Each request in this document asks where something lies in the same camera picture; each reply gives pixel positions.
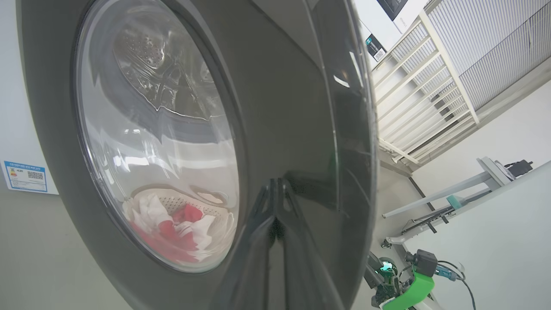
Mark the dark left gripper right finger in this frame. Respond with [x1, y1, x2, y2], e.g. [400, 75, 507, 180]
[275, 215, 346, 310]

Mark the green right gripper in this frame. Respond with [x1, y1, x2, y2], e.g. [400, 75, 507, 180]
[365, 252, 435, 310]

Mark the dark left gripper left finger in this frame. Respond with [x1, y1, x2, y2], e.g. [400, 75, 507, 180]
[209, 215, 277, 310]

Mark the red garment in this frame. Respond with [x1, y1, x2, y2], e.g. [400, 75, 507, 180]
[128, 194, 216, 264]

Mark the black round washer door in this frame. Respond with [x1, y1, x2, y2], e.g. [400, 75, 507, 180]
[16, 0, 379, 310]

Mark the cream laundry basket brown rim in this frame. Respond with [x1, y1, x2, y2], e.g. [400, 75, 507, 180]
[123, 184, 236, 263]

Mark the white front-load washing machine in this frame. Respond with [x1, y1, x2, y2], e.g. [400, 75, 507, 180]
[0, 0, 59, 195]

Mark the black power adapter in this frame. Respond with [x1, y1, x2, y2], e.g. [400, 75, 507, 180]
[504, 160, 534, 178]

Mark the white metal railing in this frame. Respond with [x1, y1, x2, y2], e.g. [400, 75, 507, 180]
[372, 9, 480, 165]

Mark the white appliance with black sticker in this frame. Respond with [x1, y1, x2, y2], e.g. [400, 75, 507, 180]
[353, 0, 431, 69]

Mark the blue energy label sticker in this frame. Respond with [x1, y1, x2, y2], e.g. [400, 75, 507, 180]
[0, 160, 49, 193]

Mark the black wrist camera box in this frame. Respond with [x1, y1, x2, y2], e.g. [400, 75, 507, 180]
[405, 249, 439, 277]

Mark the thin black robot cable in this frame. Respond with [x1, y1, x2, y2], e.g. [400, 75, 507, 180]
[435, 260, 477, 310]

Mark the grey metal table frame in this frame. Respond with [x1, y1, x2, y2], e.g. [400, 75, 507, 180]
[382, 157, 517, 250]

